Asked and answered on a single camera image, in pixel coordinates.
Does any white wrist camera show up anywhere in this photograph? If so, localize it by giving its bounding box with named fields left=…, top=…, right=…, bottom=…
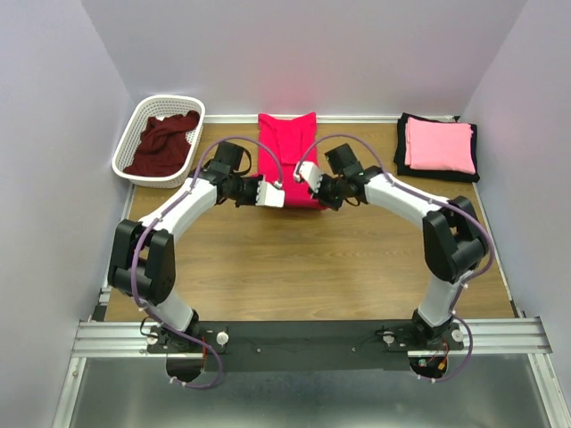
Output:
left=255, top=179, right=286, bottom=209
left=293, top=160, right=324, bottom=193

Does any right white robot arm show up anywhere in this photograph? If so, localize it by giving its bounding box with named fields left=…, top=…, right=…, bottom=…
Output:
left=295, top=144, right=492, bottom=350

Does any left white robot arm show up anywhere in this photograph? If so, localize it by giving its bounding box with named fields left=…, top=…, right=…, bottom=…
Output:
left=107, top=136, right=285, bottom=354

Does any folded pink t shirt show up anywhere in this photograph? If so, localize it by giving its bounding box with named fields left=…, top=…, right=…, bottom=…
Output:
left=404, top=118, right=476, bottom=175

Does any white plastic laundry basket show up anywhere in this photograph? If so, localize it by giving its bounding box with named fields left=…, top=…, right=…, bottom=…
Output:
left=112, top=95, right=205, bottom=188

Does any crimson red t shirt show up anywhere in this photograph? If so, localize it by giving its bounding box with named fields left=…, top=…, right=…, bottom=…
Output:
left=258, top=111, right=323, bottom=210

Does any dark maroon t shirt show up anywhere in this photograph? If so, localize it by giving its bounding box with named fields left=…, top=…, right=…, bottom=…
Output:
left=123, top=111, right=200, bottom=177

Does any folded black t shirt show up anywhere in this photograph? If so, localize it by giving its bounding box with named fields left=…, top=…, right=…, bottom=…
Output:
left=393, top=113, right=480, bottom=183

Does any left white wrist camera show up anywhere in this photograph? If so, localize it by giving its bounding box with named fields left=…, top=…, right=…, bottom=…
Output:
left=255, top=179, right=286, bottom=209

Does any aluminium frame rail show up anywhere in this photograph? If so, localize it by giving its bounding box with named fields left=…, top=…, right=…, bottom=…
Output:
left=71, top=318, right=552, bottom=358

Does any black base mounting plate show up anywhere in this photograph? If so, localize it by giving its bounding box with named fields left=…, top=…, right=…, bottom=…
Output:
left=147, top=319, right=464, bottom=372

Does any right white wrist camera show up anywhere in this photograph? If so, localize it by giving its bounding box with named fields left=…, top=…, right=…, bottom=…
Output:
left=293, top=160, right=324, bottom=193

